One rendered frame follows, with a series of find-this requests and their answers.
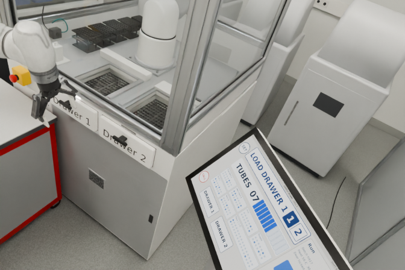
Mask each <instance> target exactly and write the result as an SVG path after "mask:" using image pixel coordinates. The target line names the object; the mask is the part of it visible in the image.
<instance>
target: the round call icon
mask: <svg viewBox="0 0 405 270"><path fill-rule="evenodd" d="M197 176H198V179H199V182H200V185H202V184H204V183H205V182H206V181H208V180H209V179H211V177H210V174H209V172H208V170H207V169H205V170H203V171H202V172H201V173H199V174H198V175H197Z"/></svg>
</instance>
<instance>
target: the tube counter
mask: <svg viewBox="0 0 405 270"><path fill-rule="evenodd" d="M246 197H247V199H248V201H249V203H250V205H251V207H252V209H253V211H254V213H255V215H256V217H257V219H258V221H259V223H260V225H261V227H262V229H263V231H264V233H265V235H266V237H267V239H268V241H269V243H270V246H271V248H272V250H273V252H274V254H275V256H278V255H279V254H281V253H283V252H285V251H286V250H288V249H289V248H290V245H289V244H288V242H287V240H286V238H285V236H284V234H283V232H282V231H281V229H280V227H279V225H278V224H277V221H276V220H275V218H274V216H273V214H272V212H271V211H270V209H269V207H268V205H267V203H266V201H265V199H264V197H263V196H262V194H261V192H260V191H259V188H258V187H256V188H255V189H253V190H252V191H250V192H249V193H247V194H246Z"/></svg>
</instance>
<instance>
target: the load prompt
mask: <svg viewBox="0 0 405 270"><path fill-rule="evenodd" d="M244 156H245V158H246V160H247V162H248V164H249V165H250V167H251V169H252V170H253V172H254V175H255V176H256V178H257V180H258V181H259V183H260V185H261V187H262V189H263V191H264V192H265V194H266V196H267V197H268V199H269V202H270V203H271V205H272V207H273V208H274V210H275V212H276V214H277V216H278V218H279V219H280V221H281V223H282V224H283V227H284V229H285V230H286V232H287V234H288V235H289V237H290V239H291V241H292V243H293V245H294V246H295V245H296V244H298V243H300V242H302V241H303V240H305V239H307V238H308V237H310V236H312V234H311V232H310V231H309V229H308V228H307V225H306V224H305V223H304V221H303V219H302V218H301V216H300V214H299V213H298V211H297V210H296V208H295V206H294V205H293V203H292V201H291V200H290V198H289V197H288V195H287V193H286V192H285V190H284V189H283V187H282V185H281V184H280V182H279V181H278V179H277V177H276V176H275V174H274V173H273V171H272V169H271V168H270V166H269V165H268V162H267V161H266V160H265V158H264V156H263V155H262V153H261V152H260V150H259V148H258V147H256V148H254V149H253V150H252V151H250V152H249V153H248V154H246V155H244Z"/></svg>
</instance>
